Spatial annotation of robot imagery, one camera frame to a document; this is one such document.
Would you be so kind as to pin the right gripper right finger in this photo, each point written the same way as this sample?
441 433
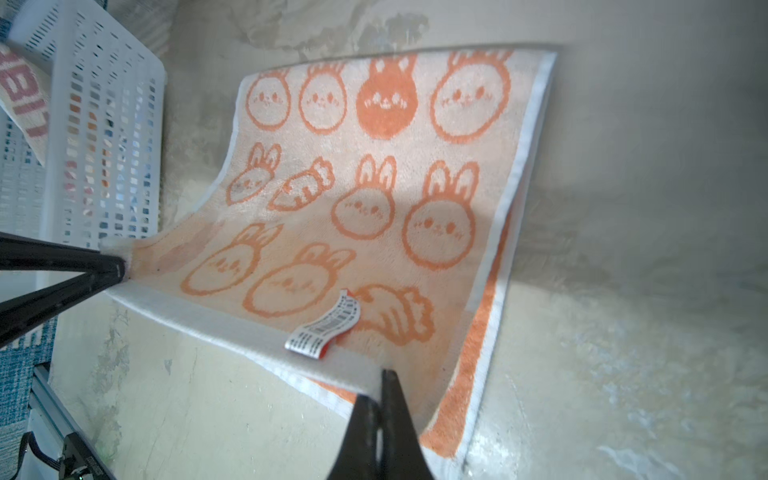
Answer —
402 456

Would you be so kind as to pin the orange bunny towel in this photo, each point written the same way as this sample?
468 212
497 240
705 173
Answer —
365 218

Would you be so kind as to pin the white plastic basket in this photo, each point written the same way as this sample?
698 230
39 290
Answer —
101 176

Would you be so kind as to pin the aluminium front rail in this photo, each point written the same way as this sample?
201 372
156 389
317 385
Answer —
60 449

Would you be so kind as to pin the orange rabbit towel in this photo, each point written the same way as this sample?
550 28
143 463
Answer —
25 98

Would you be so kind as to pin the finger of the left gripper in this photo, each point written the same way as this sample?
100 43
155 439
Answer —
26 254
23 314

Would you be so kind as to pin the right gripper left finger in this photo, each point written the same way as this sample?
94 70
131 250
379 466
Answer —
357 458

